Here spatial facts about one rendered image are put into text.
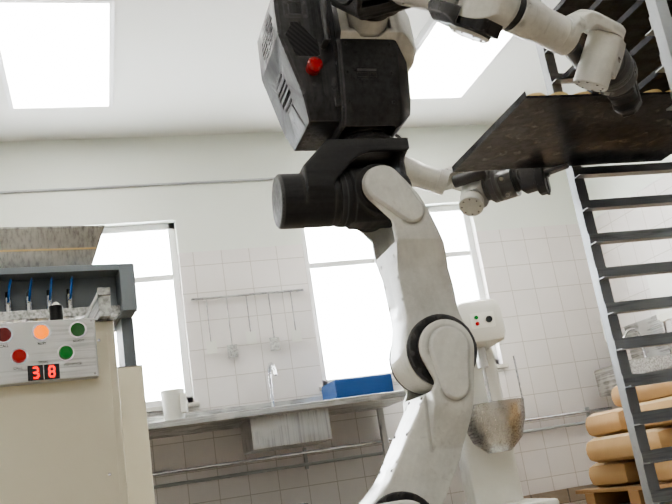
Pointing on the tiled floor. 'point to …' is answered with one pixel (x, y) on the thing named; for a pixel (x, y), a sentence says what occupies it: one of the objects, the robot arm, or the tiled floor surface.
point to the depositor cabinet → (136, 435)
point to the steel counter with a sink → (278, 420)
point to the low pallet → (617, 494)
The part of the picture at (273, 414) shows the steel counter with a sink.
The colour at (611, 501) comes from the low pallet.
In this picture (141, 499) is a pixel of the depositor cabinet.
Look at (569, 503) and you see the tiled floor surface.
